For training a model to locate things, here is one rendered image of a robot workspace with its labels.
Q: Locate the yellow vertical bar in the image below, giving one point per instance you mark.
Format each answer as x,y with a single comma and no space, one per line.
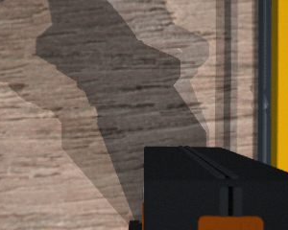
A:
279,148

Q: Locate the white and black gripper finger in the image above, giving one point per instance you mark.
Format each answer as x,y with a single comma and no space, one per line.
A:
135,225

